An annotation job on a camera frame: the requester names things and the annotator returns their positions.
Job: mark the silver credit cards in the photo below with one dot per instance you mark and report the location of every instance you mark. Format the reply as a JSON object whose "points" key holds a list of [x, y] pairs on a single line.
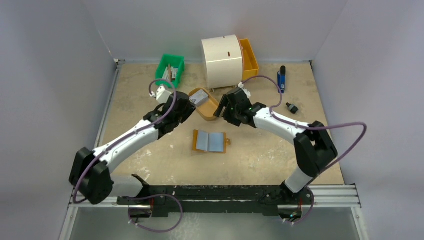
{"points": [[199, 98]]}

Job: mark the cream round drawer cabinet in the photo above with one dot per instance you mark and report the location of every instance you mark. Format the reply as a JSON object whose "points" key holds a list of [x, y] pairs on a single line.
{"points": [[223, 61]]}

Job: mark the green plastic bin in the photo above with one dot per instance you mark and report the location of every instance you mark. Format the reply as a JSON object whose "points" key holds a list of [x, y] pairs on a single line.
{"points": [[171, 68]]}

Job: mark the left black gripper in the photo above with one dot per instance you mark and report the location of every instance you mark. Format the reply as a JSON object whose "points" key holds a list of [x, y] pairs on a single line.
{"points": [[189, 110]]}

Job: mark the orange oval tray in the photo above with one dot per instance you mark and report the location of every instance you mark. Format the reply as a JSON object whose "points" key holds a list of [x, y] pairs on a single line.
{"points": [[206, 110]]}

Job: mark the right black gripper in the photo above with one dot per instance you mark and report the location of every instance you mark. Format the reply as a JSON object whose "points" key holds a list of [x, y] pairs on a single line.
{"points": [[227, 108]]}

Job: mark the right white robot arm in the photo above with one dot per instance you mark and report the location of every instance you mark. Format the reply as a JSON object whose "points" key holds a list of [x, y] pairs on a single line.
{"points": [[314, 148]]}

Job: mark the small black knob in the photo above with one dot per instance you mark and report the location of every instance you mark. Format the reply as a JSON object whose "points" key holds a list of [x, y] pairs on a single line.
{"points": [[292, 108]]}

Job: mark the orange card holder wallet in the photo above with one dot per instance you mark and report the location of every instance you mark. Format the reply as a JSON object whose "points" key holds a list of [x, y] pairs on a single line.
{"points": [[210, 142]]}

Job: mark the blue black marker pen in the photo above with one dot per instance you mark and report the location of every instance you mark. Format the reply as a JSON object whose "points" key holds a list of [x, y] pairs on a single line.
{"points": [[281, 78]]}

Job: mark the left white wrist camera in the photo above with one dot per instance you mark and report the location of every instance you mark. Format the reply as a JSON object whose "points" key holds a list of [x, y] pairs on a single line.
{"points": [[162, 94]]}

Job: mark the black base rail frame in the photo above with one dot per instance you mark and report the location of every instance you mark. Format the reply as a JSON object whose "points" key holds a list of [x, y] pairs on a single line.
{"points": [[158, 201]]}

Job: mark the orange open drawer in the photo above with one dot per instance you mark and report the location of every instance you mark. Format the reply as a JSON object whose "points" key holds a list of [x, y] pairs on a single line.
{"points": [[250, 64]]}

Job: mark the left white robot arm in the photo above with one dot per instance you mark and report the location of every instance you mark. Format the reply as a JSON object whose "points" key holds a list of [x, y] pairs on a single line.
{"points": [[91, 170]]}

